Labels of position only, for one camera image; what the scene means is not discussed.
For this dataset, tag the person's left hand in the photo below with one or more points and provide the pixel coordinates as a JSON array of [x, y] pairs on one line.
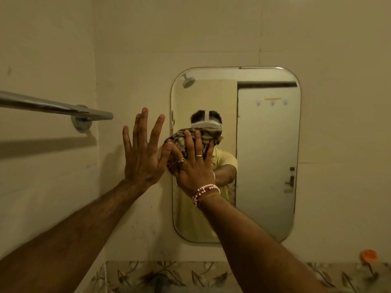
[[143, 161]]

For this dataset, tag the person's right hand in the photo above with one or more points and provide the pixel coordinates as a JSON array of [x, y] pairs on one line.
[[195, 173]]

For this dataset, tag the checkered cleaning cloth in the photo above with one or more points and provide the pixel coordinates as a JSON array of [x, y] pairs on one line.
[[180, 138]]

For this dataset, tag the wall mirror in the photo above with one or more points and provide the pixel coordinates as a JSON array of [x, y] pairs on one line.
[[265, 149]]

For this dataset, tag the person's right forearm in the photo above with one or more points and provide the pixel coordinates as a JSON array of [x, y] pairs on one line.
[[256, 250]]

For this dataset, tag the person's left forearm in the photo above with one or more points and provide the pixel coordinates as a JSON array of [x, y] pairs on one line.
[[61, 241]]

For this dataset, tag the chrome towel bar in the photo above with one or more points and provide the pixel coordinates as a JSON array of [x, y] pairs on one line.
[[52, 108]]

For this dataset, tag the orange plastic wall holder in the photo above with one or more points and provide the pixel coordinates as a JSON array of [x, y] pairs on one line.
[[368, 256]]

